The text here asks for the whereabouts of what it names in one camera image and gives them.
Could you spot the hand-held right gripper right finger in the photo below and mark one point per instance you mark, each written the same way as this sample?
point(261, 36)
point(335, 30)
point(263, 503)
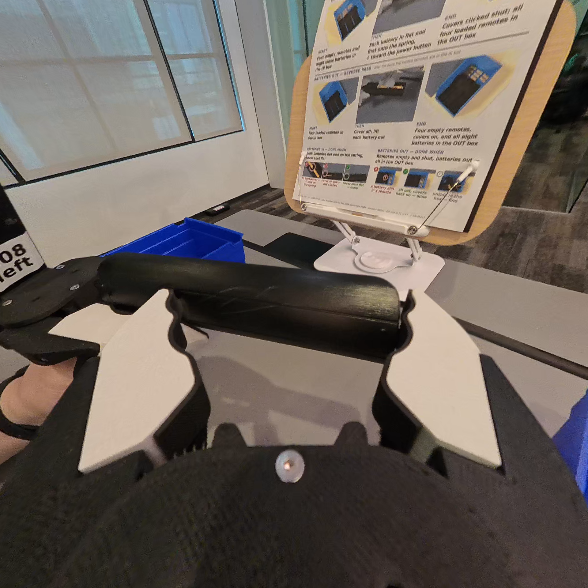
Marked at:
point(450, 395)

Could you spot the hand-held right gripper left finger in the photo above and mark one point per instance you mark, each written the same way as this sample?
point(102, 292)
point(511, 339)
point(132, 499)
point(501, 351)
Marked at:
point(138, 395)

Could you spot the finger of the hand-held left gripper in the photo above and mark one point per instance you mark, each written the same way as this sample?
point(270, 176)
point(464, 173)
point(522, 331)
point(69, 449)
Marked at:
point(92, 326)

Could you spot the blue plastic bin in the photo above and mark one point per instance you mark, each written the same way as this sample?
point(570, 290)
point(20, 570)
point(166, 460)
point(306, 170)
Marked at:
point(184, 243)
point(574, 450)

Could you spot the black remote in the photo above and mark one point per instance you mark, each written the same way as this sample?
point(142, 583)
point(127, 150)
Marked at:
point(276, 303)

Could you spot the person's left hand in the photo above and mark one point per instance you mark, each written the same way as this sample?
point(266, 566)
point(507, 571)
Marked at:
point(50, 395)

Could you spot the large glass window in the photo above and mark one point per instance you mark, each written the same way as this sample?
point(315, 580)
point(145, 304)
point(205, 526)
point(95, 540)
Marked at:
point(110, 83)

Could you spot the instruction sheet on stand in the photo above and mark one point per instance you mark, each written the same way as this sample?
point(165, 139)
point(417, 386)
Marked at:
point(413, 92)

